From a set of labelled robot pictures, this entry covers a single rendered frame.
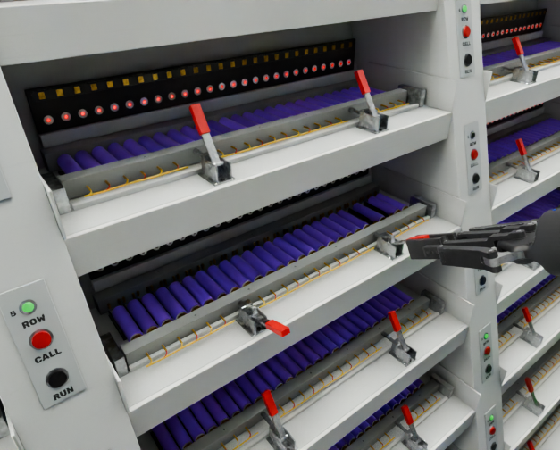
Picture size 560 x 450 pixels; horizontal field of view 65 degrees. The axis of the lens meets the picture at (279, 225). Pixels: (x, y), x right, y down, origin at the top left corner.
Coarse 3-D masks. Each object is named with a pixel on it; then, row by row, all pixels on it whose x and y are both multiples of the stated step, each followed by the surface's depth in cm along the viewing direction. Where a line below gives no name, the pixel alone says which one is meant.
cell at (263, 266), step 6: (246, 252) 69; (246, 258) 68; (252, 258) 67; (258, 258) 67; (252, 264) 67; (258, 264) 66; (264, 264) 66; (258, 270) 66; (264, 270) 65; (270, 270) 65; (264, 276) 65
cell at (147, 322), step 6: (132, 300) 59; (132, 306) 58; (138, 306) 58; (132, 312) 58; (138, 312) 57; (144, 312) 57; (138, 318) 57; (144, 318) 56; (150, 318) 57; (138, 324) 57; (144, 324) 56; (150, 324) 55; (156, 324) 56; (144, 330) 55
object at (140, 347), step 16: (416, 208) 79; (384, 224) 74; (400, 224) 76; (416, 224) 77; (352, 240) 70; (368, 240) 72; (320, 256) 67; (336, 256) 69; (272, 272) 63; (288, 272) 63; (304, 272) 65; (240, 288) 61; (256, 288) 60; (272, 288) 62; (208, 304) 58; (224, 304) 58; (176, 320) 56; (192, 320) 55; (208, 320) 57; (224, 320) 57; (144, 336) 53; (160, 336) 53; (176, 336) 55; (128, 352) 51; (144, 352) 52
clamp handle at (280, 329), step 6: (252, 312) 56; (252, 318) 56; (258, 318) 55; (264, 318) 55; (264, 324) 54; (270, 324) 53; (276, 324) 52; (282, 324) 52; (276, 330) 51; (282, 330) 51; (288, 330) 51; (282, 336) 51
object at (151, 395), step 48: (336, 192) 83; (384, 192) 89; (432, 192) 80; (96, 288) 60; (336, 288) 64; (384, 288) 70; (240, 336) 56; (288, 336) 59; (144, 384) 50; (192, 384) 51; (144, 432) 50
